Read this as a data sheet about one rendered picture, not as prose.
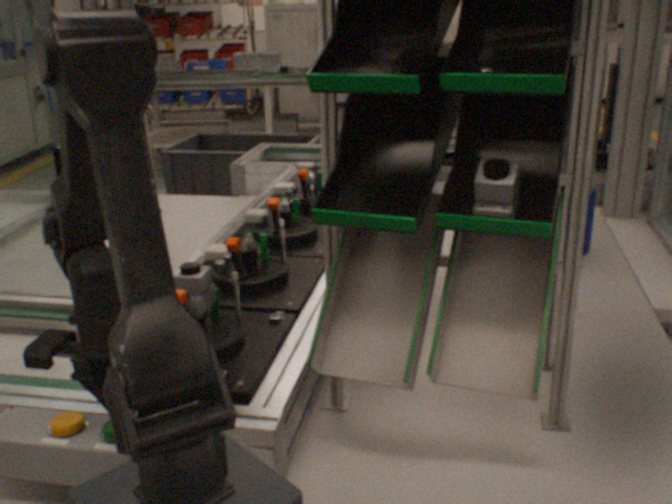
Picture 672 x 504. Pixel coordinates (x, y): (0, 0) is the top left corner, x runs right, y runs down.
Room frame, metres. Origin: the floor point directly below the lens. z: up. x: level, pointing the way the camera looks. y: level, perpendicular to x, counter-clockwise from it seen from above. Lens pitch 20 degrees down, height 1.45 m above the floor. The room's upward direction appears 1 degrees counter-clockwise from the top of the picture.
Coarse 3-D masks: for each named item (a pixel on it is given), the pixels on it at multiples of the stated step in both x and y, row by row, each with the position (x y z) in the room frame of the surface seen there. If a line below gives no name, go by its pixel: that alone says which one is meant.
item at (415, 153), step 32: (352, 96) 0.93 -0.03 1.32; (384, 96) 1.03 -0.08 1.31; (416, 96) 1.01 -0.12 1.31; (448, 96) 0.89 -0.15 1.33; (352, 128) 0.93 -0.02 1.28; (384, 128) 0.96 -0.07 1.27; (416, 128) 0.95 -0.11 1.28; (448, 128) 0.90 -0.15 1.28; (352, 160) 0.91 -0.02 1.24; (384, 160) 0.89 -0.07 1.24; (416, 160) 0.88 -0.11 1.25; (320, 192) 0.82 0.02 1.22; (352, 192) 0.85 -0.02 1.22; (384, 192) 0.83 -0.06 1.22; (416, 192) 0.82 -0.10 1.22; (320, 224) 0.80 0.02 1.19; (352, 224) 0.78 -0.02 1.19; (384, 224) 0.77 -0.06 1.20; (416, 224) 0.75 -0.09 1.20
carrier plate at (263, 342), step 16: (256, 320) 0.98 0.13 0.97; (288, 320) 0.98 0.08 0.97; (256, 336) 0.93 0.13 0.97; (272, 336) 0.93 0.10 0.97; (240, 352) 0.88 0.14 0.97; (256, 352) 0.88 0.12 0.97; (272, 352) 0.88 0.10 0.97; (224, 368) 0.84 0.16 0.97; (240, 368) 0.83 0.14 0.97; (256, 368) 0.83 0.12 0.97; (240, 384) 0.79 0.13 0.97; (256, 384) 0.80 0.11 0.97; (240, 400) 0.77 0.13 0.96
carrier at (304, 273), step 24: (264, 240) 1.20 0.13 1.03; (216, 264) 1.15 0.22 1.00; (264, 264) 1.18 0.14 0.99; (288, 264) 1.23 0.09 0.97; (312, 264) 1.22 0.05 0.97; (240, 288) 1.09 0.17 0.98; (264, 288) 1.10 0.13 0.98; (288, 288) 1.11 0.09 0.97; (312, 288) 1.12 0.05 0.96; (288, 312) 1.02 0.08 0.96
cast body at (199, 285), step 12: (192, 264) 0.92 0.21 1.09; (180, 276) 0.90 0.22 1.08; (192, 276) 0.89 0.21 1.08; (204, 276) 0.90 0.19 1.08; (180, 288) 0.90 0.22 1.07; (192, 288) 0.89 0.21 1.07; (204, 288) 0.90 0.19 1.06; (192, 300) 0.88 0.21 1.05; (204, 300) 0.90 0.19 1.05; (192, 312) 0.88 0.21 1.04; (204, 312) 0.89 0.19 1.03
